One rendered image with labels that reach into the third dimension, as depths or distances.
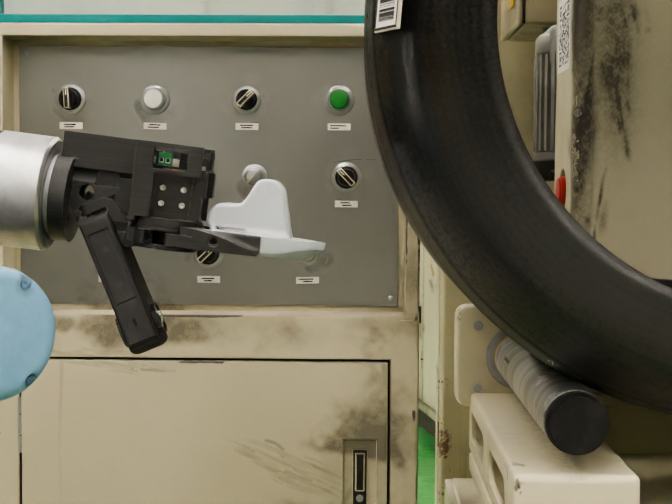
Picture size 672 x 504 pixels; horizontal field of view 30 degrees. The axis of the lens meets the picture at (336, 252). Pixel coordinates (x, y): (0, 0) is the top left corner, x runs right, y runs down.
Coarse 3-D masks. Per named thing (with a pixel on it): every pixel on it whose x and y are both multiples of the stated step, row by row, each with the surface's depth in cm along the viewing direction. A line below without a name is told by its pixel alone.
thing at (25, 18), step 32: (0, 0) 160; (32, 0) 161; (64, 0) 161; (96, 0) 161; (128, 0) 161; (160, 0) 161; (192, 0) 160; (224, 0) 160; (256, 0) 160; (288, 0) 160; (320, 0) 160; (352, 0) 160
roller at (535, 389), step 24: (504, 360) 113; (528, 360) 104; (528, 384) 98; (552, 384) 92; (576, 384) 90; (528, 408) 96; (552, 408) 87; (576, 408) 87; (600, 408) 87; (552, 432) 87; (576, 432) 87; (600, 432) 87
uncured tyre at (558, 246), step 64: (448, 0) 85; (384, 64) 89; (448, 64) 86; (384, 128) 91; (448, 128) 86; (512, 128) 85; (448, 192) 87; (512, 192) 86; (448, 256) 90; (512, 256) 86; (576, 256) 86; (512, 320) 90; (576, 320) 87; (640, 320) 86; (640, 384) 89
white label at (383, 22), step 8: (384, 0) 87; (392, 0) 86; (400, 0) 85; (376, 8) 89; (384, 8) 87; (392, 8) 86; (400, 8) 85; (376, 16) 89; (384, 16) 87; (392, 16) 86; (400, 16) 85; (376, 24) 88; (384, 24) 87; (392, 24) 86; (376, 32) 89
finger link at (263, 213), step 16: (256, 192) 96; (272, 192) 96; (224, 208) 96; (240, 208) 96; (256, 208) 96; (272, 208) 96; (208, 224) 96; (224, 224) 96; (240, 224) 96; (256, 224) 96; (272, 224) 96; (272, 240) 96; (288, 240) 96; (304, 240) 98; (272, 256) 96; (288, 256) 97; (304, 256) 97
